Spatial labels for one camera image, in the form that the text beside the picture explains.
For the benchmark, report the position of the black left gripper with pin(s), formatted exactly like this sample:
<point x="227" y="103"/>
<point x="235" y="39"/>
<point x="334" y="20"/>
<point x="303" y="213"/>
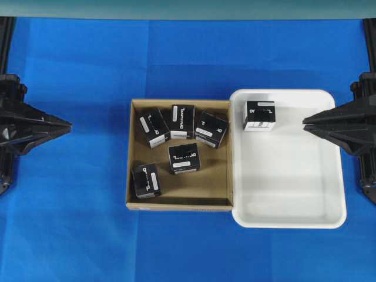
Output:
<point x="15" y="114"/>

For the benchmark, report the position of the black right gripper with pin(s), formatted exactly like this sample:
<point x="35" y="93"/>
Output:
<point x="361" y="111"/>

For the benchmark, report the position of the black box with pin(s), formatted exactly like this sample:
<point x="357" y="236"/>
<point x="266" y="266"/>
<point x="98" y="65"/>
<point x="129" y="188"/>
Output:
<point x="146" y="181"/>
<point x="184" y="158"/>
<point x="210" y="129"/>
<point x="182" y="122"/>
<point x="259" y="116"/>
<point x="154" y="127"/>

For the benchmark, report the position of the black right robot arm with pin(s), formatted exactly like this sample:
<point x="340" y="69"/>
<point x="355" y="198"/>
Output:
<point x="351" y="126"/>

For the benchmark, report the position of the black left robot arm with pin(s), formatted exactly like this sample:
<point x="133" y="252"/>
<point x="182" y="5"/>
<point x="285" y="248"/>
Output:
<point x="23" y="127"/>

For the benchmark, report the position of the black box in tray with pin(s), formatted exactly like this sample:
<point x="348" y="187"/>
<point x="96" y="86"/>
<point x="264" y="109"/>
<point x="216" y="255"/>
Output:
<point x="259" y="116"/>

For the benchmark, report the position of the open brown cardboard box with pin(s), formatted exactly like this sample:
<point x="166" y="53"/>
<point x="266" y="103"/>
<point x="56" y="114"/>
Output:
<point x="208" y="189"/>

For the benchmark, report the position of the white plastic tray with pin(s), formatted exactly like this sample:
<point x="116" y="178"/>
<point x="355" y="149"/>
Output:
<point x="287" y="177"/>

